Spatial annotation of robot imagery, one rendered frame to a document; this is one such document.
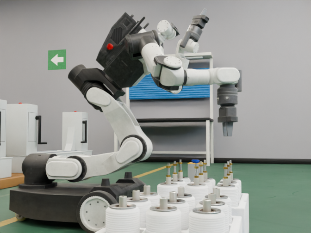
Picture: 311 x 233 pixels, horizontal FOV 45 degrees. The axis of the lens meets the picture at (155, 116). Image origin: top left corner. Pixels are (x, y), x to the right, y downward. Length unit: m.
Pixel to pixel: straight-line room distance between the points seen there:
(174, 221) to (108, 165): 1.00
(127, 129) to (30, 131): 2.30
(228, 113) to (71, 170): 0.88
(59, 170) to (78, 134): 3.21
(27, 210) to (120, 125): 0.63
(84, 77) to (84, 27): 5.65
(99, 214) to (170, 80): 0.70
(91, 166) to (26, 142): 2.13
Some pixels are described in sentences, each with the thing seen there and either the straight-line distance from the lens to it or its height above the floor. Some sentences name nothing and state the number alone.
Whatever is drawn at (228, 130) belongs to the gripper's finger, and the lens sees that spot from 1.63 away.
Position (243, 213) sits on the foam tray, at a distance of 1.48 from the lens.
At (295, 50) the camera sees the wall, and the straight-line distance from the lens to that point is 6.87.
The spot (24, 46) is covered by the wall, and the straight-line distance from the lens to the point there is 8.23.
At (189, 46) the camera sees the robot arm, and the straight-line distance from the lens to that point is 2.27.
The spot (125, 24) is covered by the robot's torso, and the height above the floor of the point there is 1.02.
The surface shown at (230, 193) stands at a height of 0.23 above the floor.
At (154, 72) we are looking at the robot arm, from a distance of 1.59.
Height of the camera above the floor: 0.45
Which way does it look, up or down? 3 degrees up
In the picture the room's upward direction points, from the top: straight up
